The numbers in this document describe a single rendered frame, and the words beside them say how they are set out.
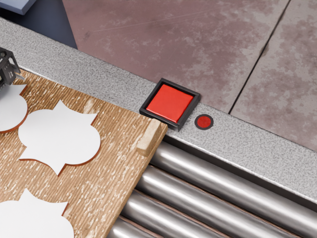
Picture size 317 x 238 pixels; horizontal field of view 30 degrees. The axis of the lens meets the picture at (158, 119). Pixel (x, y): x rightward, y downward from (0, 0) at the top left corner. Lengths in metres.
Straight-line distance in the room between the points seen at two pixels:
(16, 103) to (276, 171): 0.44
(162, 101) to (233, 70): 1.22
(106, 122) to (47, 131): 0.10
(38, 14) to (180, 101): 0.56
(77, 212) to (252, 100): 1.31
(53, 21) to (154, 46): 0.86
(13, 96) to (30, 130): 0.08
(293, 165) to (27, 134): 0.43
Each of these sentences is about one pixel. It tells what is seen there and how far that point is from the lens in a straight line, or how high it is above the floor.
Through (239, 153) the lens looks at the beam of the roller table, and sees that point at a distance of 0.95.
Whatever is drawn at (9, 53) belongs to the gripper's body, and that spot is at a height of 1.09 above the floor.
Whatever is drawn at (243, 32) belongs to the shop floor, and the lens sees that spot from 2.32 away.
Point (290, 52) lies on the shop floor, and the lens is 2.27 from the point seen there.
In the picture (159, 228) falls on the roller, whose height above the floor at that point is 0.91.
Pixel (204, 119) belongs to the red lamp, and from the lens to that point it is 0.99.
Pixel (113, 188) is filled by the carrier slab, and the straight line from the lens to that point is 0.92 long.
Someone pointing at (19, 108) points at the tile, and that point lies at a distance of 1.01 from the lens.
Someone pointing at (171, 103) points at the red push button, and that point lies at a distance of 0.99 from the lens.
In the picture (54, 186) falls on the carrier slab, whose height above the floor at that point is 0.94.
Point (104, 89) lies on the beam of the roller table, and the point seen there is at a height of 0.91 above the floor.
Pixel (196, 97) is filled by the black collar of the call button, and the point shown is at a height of 0.93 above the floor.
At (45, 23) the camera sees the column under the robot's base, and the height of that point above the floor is 0.70.
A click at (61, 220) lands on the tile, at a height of 0.94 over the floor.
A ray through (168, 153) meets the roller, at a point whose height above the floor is 0.92.
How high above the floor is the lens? 1.74
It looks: 56 degrees down
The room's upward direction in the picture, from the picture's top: 10 degrees counter-clockwise
